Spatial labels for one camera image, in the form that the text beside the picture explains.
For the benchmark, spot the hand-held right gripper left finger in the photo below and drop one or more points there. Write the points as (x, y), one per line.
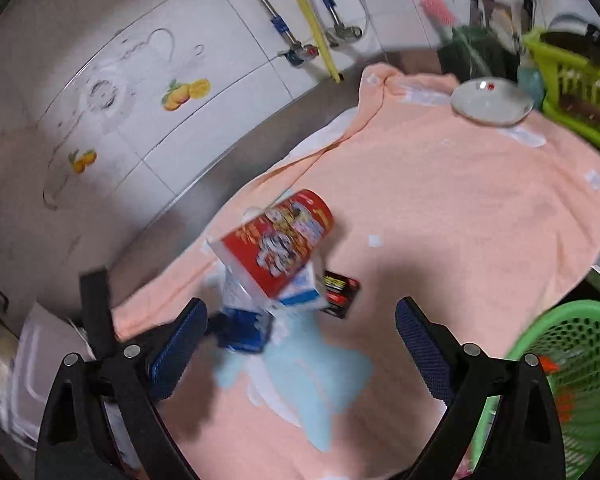
(177, 345)

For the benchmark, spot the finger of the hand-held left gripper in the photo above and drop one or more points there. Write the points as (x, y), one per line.
(96, 310)

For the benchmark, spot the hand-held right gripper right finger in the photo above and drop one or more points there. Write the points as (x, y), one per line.
(425, 350)

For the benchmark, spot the crushed blue can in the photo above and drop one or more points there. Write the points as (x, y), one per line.
(242, 332)

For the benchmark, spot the small dark box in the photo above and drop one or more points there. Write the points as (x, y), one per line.
(340, 292)

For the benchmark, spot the orange snack wrapper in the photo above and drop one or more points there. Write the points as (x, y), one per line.
(550, 362)

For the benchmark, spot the white blue milk carton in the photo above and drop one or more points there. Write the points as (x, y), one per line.
(305, 292)

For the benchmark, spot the red instant noodle cup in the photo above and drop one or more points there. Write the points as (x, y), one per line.
(280, 245)

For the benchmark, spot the green perforated basket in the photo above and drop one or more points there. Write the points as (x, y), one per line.
(580, 330)

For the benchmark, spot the white plastic box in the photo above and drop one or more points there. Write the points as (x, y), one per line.
(35, 360)

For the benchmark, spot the pink printed towel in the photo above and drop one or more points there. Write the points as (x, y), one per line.
(430, 185)

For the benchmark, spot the white plate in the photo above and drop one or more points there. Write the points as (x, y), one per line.
(485, 100)

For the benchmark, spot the teal soap bottle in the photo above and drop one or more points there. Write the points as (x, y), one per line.
(530, 85)

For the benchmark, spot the dark green utensil holder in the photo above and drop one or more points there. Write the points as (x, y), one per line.
(480, 50)

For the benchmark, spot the green dish rack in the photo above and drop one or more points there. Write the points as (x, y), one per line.
(580, 85)

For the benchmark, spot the black wok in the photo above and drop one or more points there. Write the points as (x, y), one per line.
(570, 42)

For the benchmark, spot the white rice paddle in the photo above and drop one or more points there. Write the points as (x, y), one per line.
(505, 17)

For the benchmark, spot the pink bottle brush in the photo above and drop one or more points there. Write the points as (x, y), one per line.
(437, 7)

